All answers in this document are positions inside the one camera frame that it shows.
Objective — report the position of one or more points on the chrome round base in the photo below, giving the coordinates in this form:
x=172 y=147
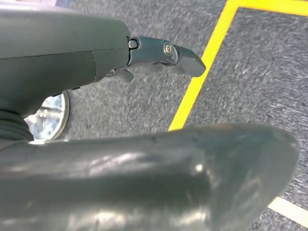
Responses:
x=50 y=114

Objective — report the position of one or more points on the white floor tape strip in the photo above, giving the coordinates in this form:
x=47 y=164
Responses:
x=288 y=212

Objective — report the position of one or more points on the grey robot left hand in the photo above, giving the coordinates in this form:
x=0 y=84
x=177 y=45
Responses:
x=120 y=185

